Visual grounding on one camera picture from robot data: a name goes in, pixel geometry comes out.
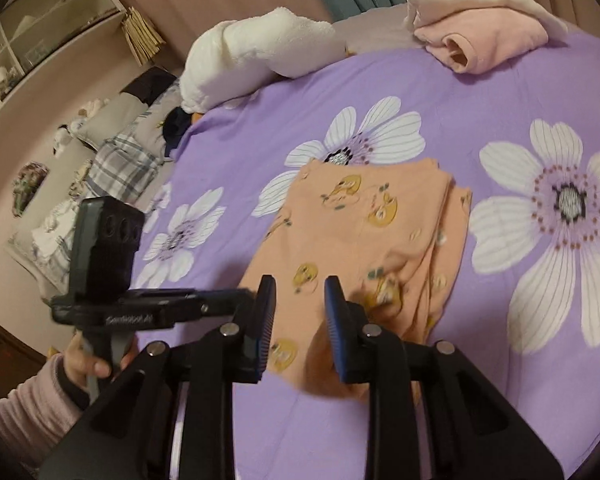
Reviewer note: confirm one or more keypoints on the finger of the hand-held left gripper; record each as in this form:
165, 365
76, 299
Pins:
225, 302

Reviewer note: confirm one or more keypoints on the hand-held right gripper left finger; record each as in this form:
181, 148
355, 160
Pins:
264, 330

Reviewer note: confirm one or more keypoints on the orange cartoon print shirt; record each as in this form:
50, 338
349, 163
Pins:
340, 240

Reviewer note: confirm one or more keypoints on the dark brown pillow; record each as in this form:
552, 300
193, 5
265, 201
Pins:
150, 82

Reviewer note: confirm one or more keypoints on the dark navy cloth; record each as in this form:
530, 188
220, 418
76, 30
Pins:
175, 127

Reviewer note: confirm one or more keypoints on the cream wall shelf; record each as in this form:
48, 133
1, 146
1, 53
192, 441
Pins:
45, 25

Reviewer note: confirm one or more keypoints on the cream folded garment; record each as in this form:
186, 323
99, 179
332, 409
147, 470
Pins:
450, 2

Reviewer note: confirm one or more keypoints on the grey plaid pillow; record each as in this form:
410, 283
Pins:
125, 165

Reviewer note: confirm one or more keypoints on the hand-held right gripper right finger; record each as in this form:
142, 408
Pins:
337, 330

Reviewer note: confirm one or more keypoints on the white plush blanket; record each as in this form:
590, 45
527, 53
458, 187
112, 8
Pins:
250, 50

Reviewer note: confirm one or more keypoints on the green patterned cushion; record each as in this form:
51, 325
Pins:
30, 185

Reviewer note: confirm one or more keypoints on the person's left hand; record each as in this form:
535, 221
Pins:
77, 367

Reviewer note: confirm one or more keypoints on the pink folded garment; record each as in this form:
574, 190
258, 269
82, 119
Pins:
495, 35

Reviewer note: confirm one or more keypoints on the person's left forearm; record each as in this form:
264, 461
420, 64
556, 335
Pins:
25, 410

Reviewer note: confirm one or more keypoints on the purple floral bedsheet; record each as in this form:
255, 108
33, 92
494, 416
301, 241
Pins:
455, 110

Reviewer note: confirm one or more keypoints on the beige pillow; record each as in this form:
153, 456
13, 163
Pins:
110, 120

